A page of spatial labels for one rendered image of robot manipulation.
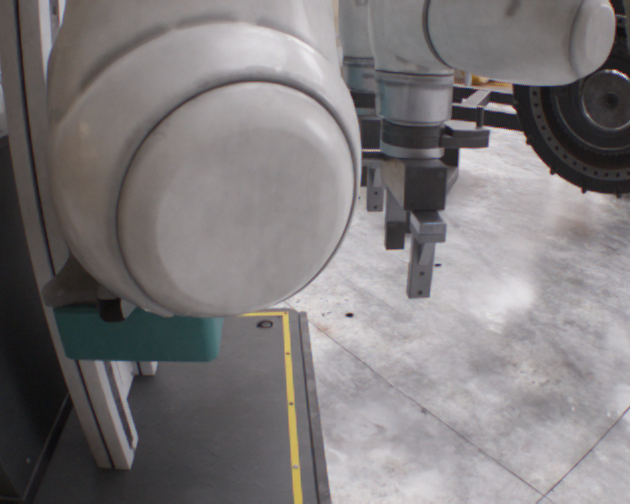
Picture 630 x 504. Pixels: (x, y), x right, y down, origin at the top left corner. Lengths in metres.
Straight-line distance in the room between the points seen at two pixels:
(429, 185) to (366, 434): 0.90
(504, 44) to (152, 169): 0.31
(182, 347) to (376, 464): 0.87
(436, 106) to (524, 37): 0.18
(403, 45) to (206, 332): 0.34
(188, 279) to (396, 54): 0.39
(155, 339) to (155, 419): 0.48
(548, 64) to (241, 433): 0.73
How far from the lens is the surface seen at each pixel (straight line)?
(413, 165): 0.55
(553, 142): 1.31
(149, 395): 1.00
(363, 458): 1.29
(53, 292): 0.49
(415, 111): 0.56
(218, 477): 0.83
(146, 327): 0.47
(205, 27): 0.21
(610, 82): 1.24
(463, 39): 0.46
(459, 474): 1.28
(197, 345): 0.47
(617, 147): 1.41
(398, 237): 0.71
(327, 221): 0.22
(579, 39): 0.41
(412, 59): 0.54
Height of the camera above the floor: 0.95
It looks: 25 degrees down
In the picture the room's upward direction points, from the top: straight up
